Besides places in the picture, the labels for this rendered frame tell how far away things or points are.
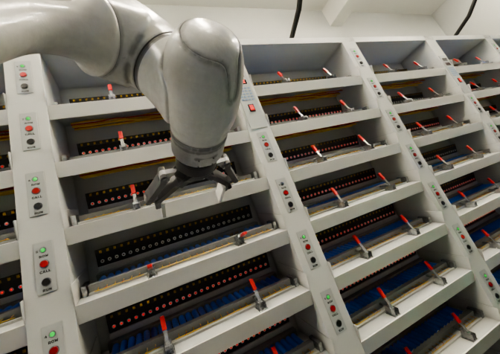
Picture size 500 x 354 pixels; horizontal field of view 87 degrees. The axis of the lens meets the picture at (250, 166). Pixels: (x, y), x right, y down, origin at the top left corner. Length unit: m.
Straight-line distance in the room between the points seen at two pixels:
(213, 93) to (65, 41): 0.17
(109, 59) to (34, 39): 0.08
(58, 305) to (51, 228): 0.19
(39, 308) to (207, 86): 0.68
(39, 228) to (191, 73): 0.66
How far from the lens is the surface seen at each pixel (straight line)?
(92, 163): 0.90
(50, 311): 0.84
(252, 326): 0.85
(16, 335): 0.86
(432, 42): 2.17
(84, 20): 0.40
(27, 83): 1.07
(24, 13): 0.35
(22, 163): 0.94
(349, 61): 1.55
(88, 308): 0.82
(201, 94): 0.32
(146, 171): 1.08
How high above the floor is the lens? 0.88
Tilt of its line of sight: 17 degrees up
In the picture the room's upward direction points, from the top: 21 degrees counter-clockwise
